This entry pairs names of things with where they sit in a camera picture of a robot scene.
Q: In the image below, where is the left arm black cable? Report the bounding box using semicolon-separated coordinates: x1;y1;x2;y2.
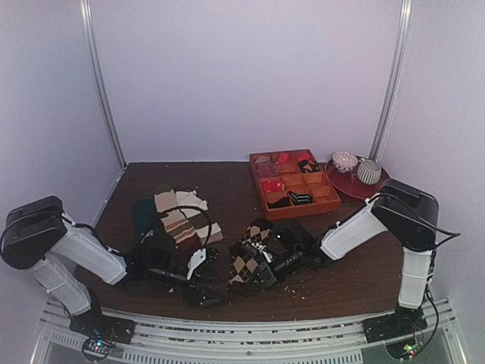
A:
128;204;213;259

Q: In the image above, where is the dotted white bowl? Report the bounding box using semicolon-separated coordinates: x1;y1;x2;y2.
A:
332;151;359;173

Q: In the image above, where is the purple rolled sock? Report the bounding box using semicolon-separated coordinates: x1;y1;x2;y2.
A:
255;163;280;178

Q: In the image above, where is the wooden compartment tray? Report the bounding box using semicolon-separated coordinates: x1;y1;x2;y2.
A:
249;149;341;221

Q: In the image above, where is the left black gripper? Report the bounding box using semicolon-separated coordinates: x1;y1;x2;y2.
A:
147;263;227;309

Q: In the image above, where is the left aluminium frame post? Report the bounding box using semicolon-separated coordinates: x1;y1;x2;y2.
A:
80;0;127;170

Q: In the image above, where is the dark teal cartoon sock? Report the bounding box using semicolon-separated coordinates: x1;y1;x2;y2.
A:
132;199;158;239

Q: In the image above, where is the black red rolled sock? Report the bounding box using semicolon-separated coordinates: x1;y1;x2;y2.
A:
298;159;320;174

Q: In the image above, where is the right aluminium frame post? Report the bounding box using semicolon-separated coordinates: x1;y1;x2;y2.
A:
369;0;414;163

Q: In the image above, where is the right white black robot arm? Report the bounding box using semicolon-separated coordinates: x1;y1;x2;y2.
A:
229;179;439;335

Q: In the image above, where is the striped white cup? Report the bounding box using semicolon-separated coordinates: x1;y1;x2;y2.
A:
357;158;382;185

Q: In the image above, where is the aluminium front rail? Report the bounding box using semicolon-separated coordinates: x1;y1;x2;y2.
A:
30;299;469;363

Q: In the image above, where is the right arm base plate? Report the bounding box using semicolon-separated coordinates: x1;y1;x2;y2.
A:
362;306;427;343

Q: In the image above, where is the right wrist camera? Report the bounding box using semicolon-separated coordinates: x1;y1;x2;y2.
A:
273;219;315;253

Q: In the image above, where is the striped beige brown sock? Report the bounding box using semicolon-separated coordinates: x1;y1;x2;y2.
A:
154;184;224;253

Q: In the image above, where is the brown argyle sock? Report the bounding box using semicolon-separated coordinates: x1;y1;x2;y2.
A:
228;218;274;296

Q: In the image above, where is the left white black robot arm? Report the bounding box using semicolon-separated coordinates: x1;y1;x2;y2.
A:
1;196;223;337

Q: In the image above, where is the black white striped rolled sock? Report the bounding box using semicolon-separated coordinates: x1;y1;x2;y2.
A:
288;191;313;206

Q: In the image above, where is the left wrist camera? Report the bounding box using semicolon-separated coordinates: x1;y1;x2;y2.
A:
140;246;173;270

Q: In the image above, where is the red round plate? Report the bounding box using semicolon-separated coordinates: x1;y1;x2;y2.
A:
324;160;390;200

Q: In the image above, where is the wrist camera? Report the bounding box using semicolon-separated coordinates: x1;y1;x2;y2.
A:
140;246;173;270
273;219;315;253

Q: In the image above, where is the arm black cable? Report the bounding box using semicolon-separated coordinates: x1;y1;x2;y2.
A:
128;204;213;259
412;215;462;357

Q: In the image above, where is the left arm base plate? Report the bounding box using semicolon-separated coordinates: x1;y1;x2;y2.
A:
68;309;136;344

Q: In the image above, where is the aluminium frame post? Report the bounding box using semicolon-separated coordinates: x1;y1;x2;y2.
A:
369;0;414;163
80;0;127;170

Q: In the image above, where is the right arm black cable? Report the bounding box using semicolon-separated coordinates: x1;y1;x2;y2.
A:
412;215;462;357

